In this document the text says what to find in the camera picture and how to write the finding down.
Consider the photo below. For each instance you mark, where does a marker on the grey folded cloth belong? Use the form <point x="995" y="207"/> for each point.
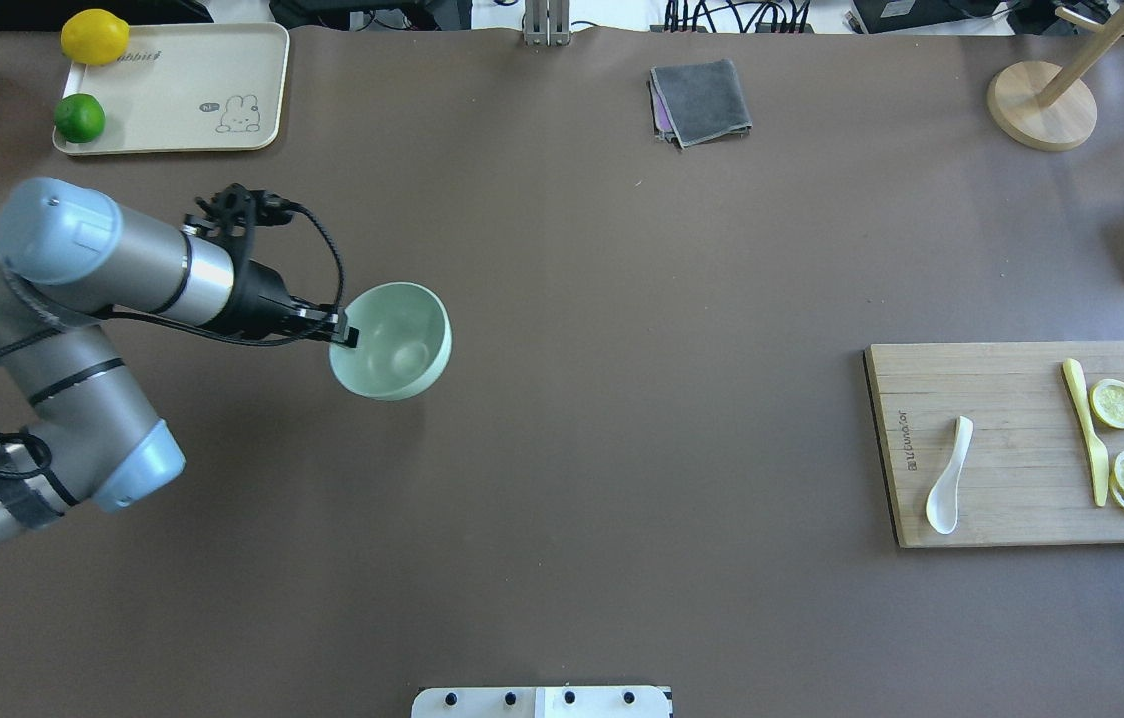
<point x="698" y="103"/>

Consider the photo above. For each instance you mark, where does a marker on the yellow lemon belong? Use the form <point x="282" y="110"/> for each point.
<point x="94" y="37"/>

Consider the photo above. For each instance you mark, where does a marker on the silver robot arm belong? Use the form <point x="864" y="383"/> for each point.
<point x="70" y="259"/>

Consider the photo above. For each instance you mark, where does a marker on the lemon slice near handle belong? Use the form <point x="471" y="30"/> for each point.
<point x="1107" y="402"/>

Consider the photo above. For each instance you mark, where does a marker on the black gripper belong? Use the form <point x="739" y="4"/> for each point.
<point x="260" y="298"/>

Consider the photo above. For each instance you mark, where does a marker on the light green ceramic bowl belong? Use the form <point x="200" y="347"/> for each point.
<point x="404" y="342"/>

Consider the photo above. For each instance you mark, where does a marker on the bamboo cutting board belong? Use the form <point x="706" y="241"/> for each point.
<point x="1026" y="478"/>

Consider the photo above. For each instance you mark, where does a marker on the yellow plastic knife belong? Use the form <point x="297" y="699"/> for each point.
<point x="1097" y="454"/>

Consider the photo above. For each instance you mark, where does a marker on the wooden mug tree stand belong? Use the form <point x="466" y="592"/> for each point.
<point x="1047" y="107"/>

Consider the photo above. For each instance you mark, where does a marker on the cream plastic tray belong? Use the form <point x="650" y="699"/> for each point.
<point x="187" y="88"/>

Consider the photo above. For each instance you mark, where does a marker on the aluminium frame post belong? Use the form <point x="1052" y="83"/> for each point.
<point x="547" y="23"/>

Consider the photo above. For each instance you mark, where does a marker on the green lime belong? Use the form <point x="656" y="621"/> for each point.
<point x="79" y="118"/>

